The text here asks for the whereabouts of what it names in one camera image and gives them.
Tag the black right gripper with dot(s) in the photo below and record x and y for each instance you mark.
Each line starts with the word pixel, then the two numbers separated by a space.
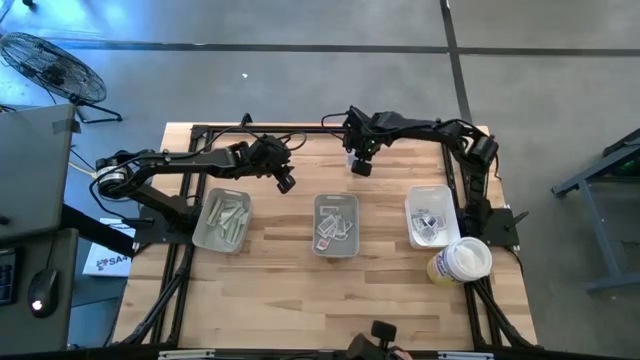
pixel 367 132

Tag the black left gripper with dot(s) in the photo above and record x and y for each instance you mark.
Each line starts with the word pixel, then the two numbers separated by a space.
pixel 265 155

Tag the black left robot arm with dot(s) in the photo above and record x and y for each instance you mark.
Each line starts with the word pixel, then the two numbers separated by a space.
pixel 175 160

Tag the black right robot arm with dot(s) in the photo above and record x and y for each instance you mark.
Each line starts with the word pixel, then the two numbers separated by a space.
pixel 435 129

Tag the white plastic bin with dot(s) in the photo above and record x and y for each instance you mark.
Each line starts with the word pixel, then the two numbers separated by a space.
pixel 432 195
pixel 205 240
pixel 336 250

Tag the white and yellow canister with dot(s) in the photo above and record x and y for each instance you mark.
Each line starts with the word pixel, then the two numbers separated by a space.
pixel 462 261

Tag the black metal beam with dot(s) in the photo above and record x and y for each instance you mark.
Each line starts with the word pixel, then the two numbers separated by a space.
pixel 95 232

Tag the white box with lettering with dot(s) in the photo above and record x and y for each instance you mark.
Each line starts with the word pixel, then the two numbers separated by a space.
pixel 107 262

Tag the black office chair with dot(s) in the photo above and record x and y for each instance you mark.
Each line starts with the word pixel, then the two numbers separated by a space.
pixel 382 332

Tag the person's hand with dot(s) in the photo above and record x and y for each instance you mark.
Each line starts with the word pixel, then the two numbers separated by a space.
pixel 402 356

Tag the black floor fan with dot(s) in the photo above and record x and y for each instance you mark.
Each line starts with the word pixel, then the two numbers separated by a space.
pixel 55 70

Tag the grey monitor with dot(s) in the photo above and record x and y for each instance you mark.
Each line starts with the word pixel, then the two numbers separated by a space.
pixel 30 170

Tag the dark desk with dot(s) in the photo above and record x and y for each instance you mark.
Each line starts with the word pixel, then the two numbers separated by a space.
pixel 67 300

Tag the black computer mouse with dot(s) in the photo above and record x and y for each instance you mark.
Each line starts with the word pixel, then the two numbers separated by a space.
pixel 42 290

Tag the black keyboard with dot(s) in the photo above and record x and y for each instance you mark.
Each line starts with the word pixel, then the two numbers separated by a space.
pixel 6 280

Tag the white frame bracket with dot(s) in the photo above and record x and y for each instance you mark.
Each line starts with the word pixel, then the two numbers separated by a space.
pixel 465 355
pixel 185 354

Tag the blue-grey metal table frame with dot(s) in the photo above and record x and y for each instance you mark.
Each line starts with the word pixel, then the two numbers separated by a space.
pixel 598 227

